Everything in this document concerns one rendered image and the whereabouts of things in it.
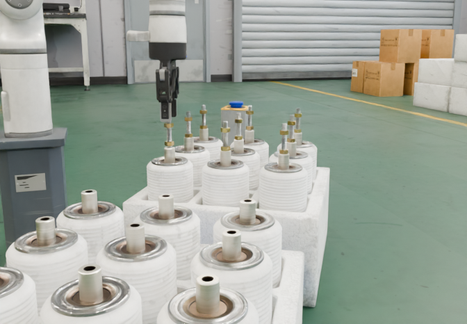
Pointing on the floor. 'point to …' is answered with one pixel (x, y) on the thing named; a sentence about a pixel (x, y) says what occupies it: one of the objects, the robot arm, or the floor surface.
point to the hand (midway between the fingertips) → (168, 112)
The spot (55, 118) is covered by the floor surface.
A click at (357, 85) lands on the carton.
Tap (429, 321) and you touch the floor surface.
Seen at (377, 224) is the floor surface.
